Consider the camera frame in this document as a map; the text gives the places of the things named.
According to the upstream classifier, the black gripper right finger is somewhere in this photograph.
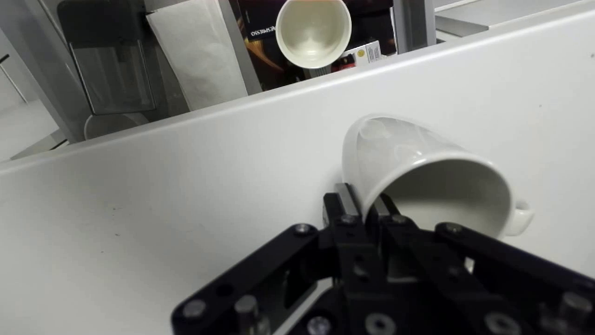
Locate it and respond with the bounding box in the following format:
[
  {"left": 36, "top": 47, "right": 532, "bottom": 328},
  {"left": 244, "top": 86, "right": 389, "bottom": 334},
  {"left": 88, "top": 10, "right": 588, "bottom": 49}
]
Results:
[{"left": 370, "top": 194, "right": 595, "bottom": 335}]

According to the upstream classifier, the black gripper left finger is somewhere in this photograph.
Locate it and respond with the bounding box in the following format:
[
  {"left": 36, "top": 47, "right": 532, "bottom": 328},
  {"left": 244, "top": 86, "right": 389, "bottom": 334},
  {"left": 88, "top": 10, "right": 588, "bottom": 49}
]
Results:
[{"left": 170, "top": 183, "right": 406, "bottom": 335}]

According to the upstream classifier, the white ceramic mug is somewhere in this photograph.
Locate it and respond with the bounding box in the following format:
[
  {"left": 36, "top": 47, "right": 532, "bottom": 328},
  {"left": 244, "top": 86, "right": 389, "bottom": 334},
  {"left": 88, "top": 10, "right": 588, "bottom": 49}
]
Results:
[{"left": 341, "top": 112, "right": 536, "bottom": 241}]

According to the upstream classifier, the black mug white interior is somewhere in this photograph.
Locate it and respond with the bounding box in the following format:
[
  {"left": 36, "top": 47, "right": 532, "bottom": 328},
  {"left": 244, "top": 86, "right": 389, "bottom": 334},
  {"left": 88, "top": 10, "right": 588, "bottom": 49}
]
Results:
[{"left": 274, "top": 0, "right": 354, "bottom": 81}]

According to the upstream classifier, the grey kitchen drawer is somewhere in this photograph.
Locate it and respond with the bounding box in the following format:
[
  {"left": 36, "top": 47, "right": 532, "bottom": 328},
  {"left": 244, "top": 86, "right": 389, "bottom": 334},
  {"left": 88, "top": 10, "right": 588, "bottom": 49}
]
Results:
[{"left": 0, "top": 0, "right": 491, "bottom": 164}]

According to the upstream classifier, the small white printed box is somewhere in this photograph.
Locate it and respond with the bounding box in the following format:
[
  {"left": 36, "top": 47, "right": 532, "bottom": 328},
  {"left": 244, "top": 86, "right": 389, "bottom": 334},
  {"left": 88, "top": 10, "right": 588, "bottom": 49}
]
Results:
[{"left": 354, "top": 42, "right": 383, "bottom": 66}]

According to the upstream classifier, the white paper napkin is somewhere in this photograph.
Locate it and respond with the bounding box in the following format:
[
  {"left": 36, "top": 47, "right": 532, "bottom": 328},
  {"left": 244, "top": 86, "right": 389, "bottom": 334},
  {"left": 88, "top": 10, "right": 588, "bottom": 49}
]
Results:
[{"left": 145, "top": 0, "right": 251, "bottom": 112}]

